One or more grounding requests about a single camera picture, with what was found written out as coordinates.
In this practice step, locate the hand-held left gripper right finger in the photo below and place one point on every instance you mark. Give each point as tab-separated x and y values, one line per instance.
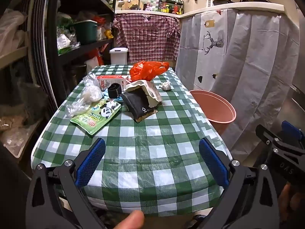
213	162

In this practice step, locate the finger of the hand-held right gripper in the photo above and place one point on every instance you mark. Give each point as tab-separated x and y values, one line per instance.
289	127
269	138

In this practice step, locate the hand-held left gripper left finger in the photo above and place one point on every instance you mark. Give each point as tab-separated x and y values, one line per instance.
91	164

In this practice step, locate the green panda packet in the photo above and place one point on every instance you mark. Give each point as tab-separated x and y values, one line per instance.
93	121

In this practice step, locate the pink waste bin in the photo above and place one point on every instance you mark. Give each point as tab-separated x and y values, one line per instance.
214	109

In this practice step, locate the clear plastic wrapper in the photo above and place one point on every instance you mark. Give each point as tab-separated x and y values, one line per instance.
76	108

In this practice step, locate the clear plastic bag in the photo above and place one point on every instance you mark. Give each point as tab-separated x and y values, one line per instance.
91	93

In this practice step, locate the black tape roll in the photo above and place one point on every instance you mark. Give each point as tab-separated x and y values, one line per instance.
109	92

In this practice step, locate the red white carton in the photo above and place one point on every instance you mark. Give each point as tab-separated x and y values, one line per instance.
112	80

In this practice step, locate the white tissue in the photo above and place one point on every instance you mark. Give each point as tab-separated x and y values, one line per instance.
165	86

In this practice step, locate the beige paper bag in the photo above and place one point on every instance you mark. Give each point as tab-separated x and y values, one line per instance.
154	93

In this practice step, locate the orange plastic bag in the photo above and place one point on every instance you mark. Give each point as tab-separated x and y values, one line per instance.
143	70

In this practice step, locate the person's right hand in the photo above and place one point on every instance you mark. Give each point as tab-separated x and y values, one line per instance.
286	202

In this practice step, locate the person's left hand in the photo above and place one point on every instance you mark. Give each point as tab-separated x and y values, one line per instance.
129	220

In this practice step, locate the stainless steel refrigerator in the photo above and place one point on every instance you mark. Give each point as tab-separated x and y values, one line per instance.
294	105

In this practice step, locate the green checked tablecloth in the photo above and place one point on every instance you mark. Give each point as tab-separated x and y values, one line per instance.
147	136

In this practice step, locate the plain grey curtain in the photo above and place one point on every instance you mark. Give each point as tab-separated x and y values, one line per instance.
257	64

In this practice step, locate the deer print grey curtain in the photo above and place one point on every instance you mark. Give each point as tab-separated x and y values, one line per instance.
205	59

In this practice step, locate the orange printed sack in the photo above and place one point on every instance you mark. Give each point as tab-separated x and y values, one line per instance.
99	56

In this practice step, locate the white pedal bin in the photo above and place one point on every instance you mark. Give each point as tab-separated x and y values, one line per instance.
118	57

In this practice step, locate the black shelf rack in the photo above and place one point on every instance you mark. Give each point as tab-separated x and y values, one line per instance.
90	46

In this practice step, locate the dark striped panel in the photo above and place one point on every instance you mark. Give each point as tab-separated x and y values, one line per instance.
39	52

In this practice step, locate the heap of green white packets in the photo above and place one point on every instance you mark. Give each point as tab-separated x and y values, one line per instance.
64	41

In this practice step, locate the white kitchen counter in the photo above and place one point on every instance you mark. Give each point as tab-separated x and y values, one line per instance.
238	6

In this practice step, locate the white printed cup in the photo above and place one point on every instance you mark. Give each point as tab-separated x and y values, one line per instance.
99	33

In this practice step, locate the yellow toy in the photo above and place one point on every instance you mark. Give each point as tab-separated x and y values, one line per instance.
109	33

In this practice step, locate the green storage box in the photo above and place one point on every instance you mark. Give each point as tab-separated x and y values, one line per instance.
85	32

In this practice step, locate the red plaid shirt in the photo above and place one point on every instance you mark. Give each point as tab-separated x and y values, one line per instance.
143	38

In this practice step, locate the white plastic bag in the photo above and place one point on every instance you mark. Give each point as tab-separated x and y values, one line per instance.
10	28

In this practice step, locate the black spice rack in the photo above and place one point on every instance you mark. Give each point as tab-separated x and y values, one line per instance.
170	6

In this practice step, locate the small figurine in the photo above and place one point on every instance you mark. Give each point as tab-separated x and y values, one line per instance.
147	7

